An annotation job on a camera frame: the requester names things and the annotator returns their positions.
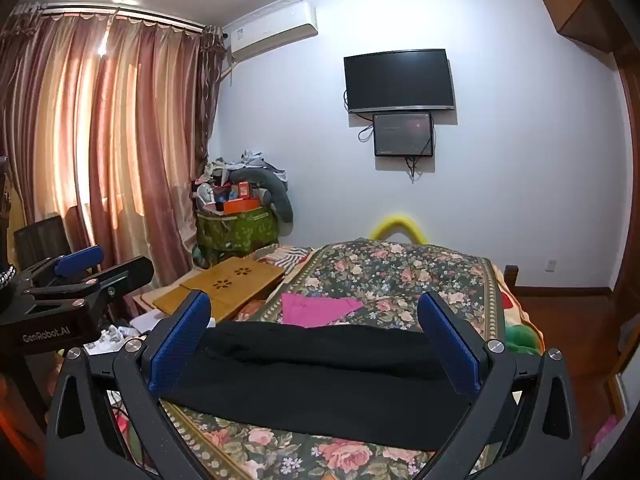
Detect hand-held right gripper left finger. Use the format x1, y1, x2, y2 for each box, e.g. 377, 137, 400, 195
45, 290, 216, 480

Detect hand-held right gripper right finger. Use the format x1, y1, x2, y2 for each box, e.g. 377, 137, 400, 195
416, 290, 583, 480

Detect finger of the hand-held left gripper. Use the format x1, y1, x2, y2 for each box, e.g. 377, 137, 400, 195
27, 256, 155, 311
14, 246, 104, 291

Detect black pants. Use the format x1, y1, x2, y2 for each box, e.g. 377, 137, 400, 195
160, 321, 506, 453

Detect black chair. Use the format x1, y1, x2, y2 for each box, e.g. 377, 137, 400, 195
12, 215, 71, 266

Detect yellow green plush blanket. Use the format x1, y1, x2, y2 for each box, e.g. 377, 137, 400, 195
492, 265, 543, 356

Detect wooden lap desk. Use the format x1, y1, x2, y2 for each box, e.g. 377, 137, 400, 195
152, 256, 286, 323

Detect dark floral blanket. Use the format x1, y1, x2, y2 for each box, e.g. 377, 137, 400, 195
115, 240, 516, 480

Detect green fabric storage box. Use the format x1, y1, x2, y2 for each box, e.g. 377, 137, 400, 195
195, 207, 278, 266

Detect striped cloth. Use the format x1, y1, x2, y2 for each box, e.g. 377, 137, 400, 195
265, 247, 307, 267

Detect orange box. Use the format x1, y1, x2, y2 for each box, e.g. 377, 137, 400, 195
222, 199, 262, 215

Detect pink striped curtain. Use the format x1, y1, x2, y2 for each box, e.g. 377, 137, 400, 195
0, 2, 223, 311

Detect yellow foam tube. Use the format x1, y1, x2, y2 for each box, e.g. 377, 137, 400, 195
369, 214, 426, 244

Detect pink cloth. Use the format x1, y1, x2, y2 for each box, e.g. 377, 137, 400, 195
281, 292, 365, 329

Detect pile of grey clothes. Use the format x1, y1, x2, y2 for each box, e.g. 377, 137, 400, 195
200, 150, 288, 186

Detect small black monitor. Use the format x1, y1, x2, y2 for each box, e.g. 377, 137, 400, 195
372, 112, 435, 158

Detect white air conditioner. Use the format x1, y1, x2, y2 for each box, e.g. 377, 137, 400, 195
222, 2, 319, 63

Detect white curtain rail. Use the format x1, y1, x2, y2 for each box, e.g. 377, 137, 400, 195
40, 2, 206, 28

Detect wooden door frame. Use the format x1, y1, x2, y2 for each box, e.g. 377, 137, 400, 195
612, 45, 640, 311

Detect wall-mounted black television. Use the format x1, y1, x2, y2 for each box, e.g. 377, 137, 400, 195
343, 49, 456, 114

